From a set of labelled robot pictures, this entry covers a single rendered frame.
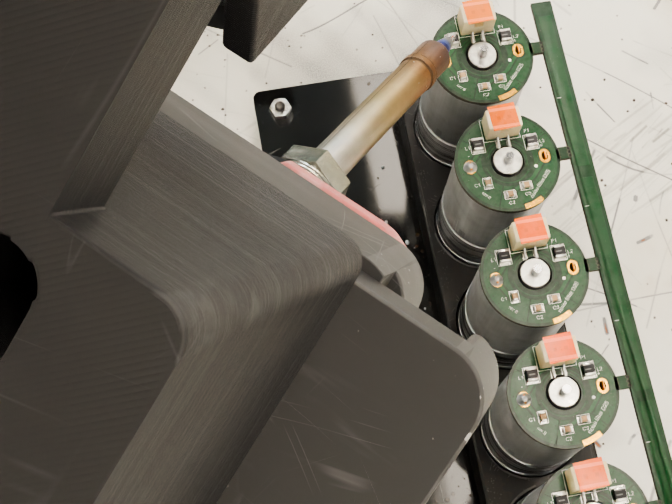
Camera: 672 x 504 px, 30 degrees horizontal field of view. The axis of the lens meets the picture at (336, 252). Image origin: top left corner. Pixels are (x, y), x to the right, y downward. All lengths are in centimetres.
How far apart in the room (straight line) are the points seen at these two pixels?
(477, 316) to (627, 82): 11
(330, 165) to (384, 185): 11
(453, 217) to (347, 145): 7
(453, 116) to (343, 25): 8
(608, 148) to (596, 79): 2
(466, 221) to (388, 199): 4
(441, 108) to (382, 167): 4
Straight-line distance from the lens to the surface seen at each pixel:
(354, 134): 25
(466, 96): 30
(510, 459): 31
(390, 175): 35
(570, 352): 28
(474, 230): 31
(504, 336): 30
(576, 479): 27
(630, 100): 38
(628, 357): 29
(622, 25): 39
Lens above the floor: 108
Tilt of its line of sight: 72 degrees down
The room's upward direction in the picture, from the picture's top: 6 degrees clockwise
